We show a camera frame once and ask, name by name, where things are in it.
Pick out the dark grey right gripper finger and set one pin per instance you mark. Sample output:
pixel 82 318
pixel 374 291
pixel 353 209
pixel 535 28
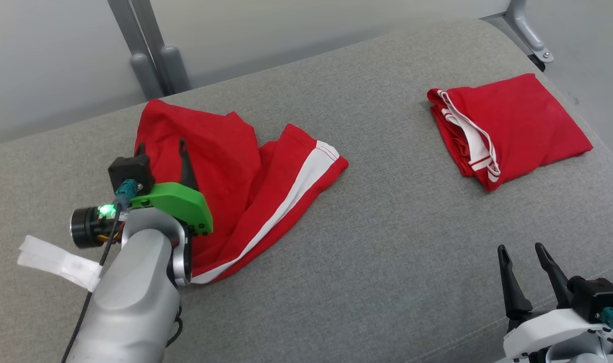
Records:
pixel 553 275
pixel 512 285

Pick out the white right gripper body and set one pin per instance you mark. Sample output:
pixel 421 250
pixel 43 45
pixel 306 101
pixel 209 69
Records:
pixel 548 333

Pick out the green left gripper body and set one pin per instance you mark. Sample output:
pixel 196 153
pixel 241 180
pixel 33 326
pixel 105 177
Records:
pixel 183 204

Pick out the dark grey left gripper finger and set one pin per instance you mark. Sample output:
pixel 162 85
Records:
pixel 188 169
pixel 141 149

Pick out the red shorts with white stripe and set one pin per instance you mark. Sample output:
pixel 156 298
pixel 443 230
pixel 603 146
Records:
pixel 226 176

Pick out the red and white basketball jersey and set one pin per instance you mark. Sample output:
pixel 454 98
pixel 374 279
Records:
pixel 523 121

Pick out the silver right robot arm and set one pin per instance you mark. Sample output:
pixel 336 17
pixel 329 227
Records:
pixel 584 353

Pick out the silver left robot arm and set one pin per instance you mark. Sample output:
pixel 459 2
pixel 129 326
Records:
pixel 130 302

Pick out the white tape tag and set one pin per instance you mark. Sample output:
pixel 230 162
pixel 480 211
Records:
pixel 54 262

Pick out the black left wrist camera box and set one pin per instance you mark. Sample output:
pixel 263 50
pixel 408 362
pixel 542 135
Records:
pixel 130 171

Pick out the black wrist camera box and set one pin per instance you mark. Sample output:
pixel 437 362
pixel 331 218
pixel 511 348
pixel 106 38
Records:
pixel 130 171
pixel 596 297

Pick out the teal left camera connector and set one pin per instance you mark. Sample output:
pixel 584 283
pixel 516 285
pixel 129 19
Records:
pixel 125 191

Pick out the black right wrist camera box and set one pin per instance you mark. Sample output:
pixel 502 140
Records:
pixel 596 297

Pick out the grey metal frame post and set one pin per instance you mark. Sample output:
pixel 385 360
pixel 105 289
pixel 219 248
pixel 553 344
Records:
pixel 135 50
pixel 165 55

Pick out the grey metal frame foot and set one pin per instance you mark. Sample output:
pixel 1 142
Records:
pixel 526 27

